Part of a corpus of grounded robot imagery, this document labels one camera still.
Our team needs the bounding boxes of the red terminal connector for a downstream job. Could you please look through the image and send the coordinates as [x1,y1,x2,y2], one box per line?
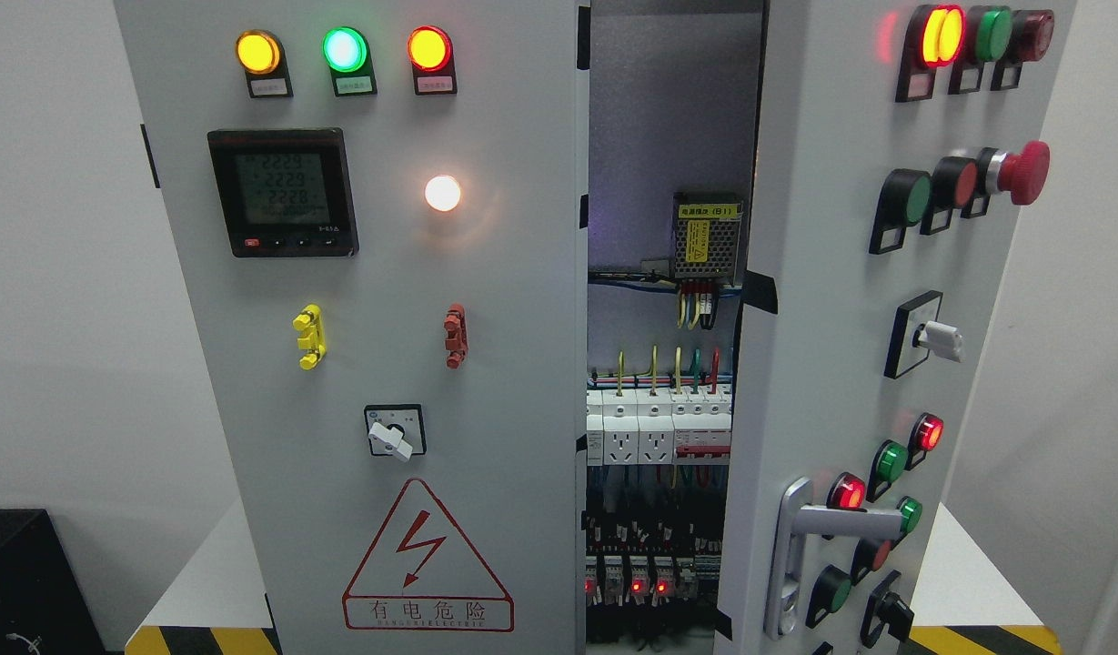
[443,303,468,369]

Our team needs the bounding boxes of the white selector switch right door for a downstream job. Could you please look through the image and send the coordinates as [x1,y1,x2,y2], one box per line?
[883,289,963,378]

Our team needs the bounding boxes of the lower relay and breaker row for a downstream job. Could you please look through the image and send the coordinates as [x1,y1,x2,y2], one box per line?
[582,506,722,607]

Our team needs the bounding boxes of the red indicator light left door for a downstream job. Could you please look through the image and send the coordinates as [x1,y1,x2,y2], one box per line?
[408,25,458,96]

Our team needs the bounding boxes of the metal mesh power supply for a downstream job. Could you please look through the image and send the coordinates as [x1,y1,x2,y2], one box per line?
[670,191,745,282]

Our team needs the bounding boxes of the white rotary selector switch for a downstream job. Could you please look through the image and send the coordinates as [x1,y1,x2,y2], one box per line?
[363,405,427,463]

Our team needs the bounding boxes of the red electric hazard warning sticker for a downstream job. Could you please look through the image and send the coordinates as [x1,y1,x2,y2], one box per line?
[342,478,517,632]

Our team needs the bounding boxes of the grey cabinet door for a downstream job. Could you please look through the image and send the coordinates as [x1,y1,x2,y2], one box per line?
[115,1,590,654]
[716,1,1077,654]

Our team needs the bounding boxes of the red emergency stop button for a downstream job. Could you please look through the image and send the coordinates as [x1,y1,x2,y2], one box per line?
[977,140,1051,205]

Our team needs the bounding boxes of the black digital power meter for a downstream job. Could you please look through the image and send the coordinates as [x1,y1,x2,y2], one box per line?
[206,127,358,257]

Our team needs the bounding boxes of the yellow terminal connector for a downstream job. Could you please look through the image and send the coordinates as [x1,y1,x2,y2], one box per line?
[292,304,326,370]

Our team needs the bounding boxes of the silver door handle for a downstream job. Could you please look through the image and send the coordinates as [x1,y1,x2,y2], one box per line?
[765,477,903,640]

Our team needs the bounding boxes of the white indicator light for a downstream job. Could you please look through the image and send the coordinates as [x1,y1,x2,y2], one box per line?
[424,174,463,213]

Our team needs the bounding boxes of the white socket breaker row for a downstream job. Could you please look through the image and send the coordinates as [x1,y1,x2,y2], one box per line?
[585,383,732,466]

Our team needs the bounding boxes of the yellow indicator light left door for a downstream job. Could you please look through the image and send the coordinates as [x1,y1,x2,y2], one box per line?
[235,29,293,98]

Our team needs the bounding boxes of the green indicator light left door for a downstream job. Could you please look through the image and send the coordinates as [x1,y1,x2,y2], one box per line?
[322,25,377,96]

